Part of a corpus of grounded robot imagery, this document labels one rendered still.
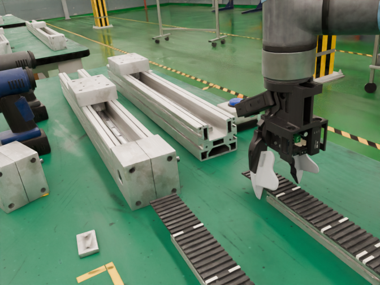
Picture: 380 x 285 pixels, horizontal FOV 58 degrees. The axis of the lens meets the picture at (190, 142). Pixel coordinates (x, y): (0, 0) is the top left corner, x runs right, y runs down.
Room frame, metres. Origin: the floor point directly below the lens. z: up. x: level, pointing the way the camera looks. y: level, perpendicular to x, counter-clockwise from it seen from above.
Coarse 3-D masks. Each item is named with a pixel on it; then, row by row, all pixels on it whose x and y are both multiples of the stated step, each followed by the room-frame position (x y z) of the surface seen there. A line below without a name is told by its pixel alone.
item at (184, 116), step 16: (112, 80) 1.36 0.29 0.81; (128, 80) 1.13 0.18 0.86; (144, 80) 1.21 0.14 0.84; (160, 80) 1.08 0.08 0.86; (128, 96) 1.16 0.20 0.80; (144, 96) 1.02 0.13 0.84; (160, 96) 0.92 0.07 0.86; (176, 96) 0.95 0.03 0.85; (192, 96) 0.89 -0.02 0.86; (144, 112) 1.02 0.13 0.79; (160, 112) 0.88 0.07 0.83; (176, 112) 0.78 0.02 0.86; (192, 112) 0.86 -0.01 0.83; (208, 112) 0.78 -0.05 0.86; (224, 112) 0.75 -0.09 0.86; (176, 128) 0.78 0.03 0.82; (192, 128) 0.70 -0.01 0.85; (208, 128) 0.69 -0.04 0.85; (224, 128) 0.71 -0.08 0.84; (192, 144) 0.71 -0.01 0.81; (208, 144) 0.69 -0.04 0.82; (224, 144) 0.73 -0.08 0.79
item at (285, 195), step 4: (296, 188) 0.49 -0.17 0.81; (300, 188) 0.49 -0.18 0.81; (284, 192) 0.48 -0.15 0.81; (288, 192) 0.48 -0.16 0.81; (292, 192) 0.48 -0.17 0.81; (296, 192) 0.48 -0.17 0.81; (300, 192) 0.48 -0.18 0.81; (304, 192) 0.48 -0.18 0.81; (276, 196) 0.47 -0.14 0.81; (280, 196) 0.47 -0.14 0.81; (284, 196) 0.47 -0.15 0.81; (288, 196) 0.47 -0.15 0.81; (292, 196) 0.47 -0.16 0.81; (280, 200) 0.46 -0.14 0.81; (284, 200) 0.46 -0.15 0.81
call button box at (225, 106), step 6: (228, 102) 0.88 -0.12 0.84; (222, 108) 0.85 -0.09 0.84; (228, 108) 0.84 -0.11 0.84; (234, 108) 0.83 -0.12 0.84; (234, 114) 0.81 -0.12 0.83; (240, 120) 0.82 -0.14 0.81; (246, 120) 0.82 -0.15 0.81; (252, 120) 0.83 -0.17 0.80; (240, 126) 0.82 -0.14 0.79; (246, 126) 0.82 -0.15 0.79; (252, 126) 0.83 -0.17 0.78
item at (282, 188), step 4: (284, 184) 0.50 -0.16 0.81; (288, 184) 0.50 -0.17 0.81; (292, 184) 0.50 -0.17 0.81; (280, 188) 0.50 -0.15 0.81; (284, 188) 0.49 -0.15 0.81; (288, 188) 0.49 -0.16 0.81; (292, 188) 0.49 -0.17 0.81; (272, 192) 0.49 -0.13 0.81; (276, 192) 0.48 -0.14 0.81; (280, 192) 0.48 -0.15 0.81
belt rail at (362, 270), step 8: (272, 200) 0.49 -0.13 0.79; (280, 208) 0.47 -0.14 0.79; (288, 208) 0.45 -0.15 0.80; (288, 216) 0.45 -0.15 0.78; (296, 216) 0.45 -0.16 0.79; (296, 224) 0.44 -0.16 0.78; (304, 224) 0.42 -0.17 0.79; (312, 232) 0.40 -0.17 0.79; (320, 232) 0.39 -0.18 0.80; (320, 240) 0.39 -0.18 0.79; (328, 240) 0.38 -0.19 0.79; (328, 248) 0.38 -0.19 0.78; (336, 248) 0.37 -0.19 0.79; (336, 256) 0.36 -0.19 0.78; (344, 256) 0.35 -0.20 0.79; (352, 256) 0.34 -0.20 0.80; (352, 264) 0.34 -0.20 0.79; (360, 264) 0.33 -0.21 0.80; (360, 272) 0.33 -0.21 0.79; (368, 272) 0.32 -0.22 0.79; (368, 280) 0.31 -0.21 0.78; (376, 280) 0.30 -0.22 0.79
